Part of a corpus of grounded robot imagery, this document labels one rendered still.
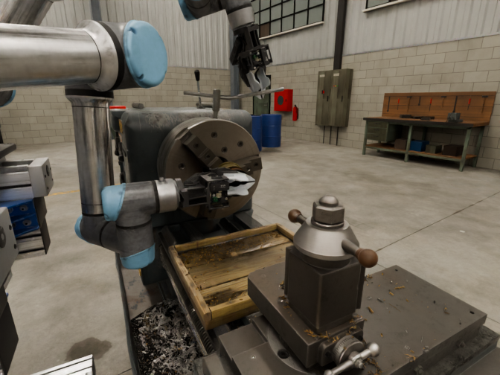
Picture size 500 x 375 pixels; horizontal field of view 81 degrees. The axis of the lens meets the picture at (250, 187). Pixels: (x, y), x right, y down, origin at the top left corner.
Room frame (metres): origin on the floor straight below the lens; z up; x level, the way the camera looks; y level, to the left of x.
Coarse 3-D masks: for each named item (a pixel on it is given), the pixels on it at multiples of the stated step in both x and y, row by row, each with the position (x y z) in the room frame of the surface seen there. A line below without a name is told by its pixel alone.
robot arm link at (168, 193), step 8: (160, 184) 0.62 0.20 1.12; (168, 184) 0.62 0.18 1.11; (160, 192) 0.60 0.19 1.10; (168, 192) 0.61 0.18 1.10; (176, 192) 0.62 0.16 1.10; (160, 200) 0.60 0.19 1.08; (168, 200) 0.60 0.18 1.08; (176, 200) 0.61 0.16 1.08; (160, 208) 0.60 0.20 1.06; (168, 208) 0.61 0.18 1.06; (176, 208) 0.62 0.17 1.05
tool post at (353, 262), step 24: (288, 264) 0.35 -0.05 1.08; (312, 264) 0.30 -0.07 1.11; (336, 264) 0.30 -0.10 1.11; (360, 264) 0.31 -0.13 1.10; (288, 288) 0.34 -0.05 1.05; (312, 288) 0.30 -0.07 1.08; (336, 288) 0.30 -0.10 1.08; (360, 288) 0.32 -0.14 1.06; (312, 312) 0.29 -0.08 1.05; (336, 312) 0.30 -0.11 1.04
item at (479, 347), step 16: (480, 336) 0.38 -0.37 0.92; (496, 336) 0.38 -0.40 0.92; (464, 352) 0.35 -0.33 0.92; (480, 352) 0.36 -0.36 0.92; (496, 352) 0.38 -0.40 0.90; (432, 368) 0.33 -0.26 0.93; (448, 368) 0.33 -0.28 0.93; (464, 368) 0.34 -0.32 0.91; (480, 368) 0.35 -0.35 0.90; (496, 368) 0.35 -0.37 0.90
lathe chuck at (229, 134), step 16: (192, 128) 0.84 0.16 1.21; (208, 128) 0.86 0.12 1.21; (224, 128) 0.89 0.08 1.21; (240, 128) 0.91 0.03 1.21; (176, 144) 0.82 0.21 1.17; (208, 144) 0.86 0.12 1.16; (224, 144) 0.89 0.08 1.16; (240, 144) 0.92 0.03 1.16; (256, 144) 0.94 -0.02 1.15; (160, 160) 0.87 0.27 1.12; (176, 160) 0.82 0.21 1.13; (192, 160) 0.84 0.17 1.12; (160, 176) 0.87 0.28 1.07; (176, 176) 0.82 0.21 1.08; (256, 176) 0.94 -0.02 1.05; (192, 208) 0.84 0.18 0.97; (224, 208) 0.88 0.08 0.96
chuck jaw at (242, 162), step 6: (252, 156) 0.92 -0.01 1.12; (258, 156) 0.91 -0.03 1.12; (234, 162) 0.88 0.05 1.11; (240, 162) 0.87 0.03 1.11; (246, 162) 0.86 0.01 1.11; (252, 162) 0.89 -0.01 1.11; (258, 162) 0.90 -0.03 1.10; (246, 168) 0.86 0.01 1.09; (252, 168) 0.89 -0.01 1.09; (258, 168) 0.90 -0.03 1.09
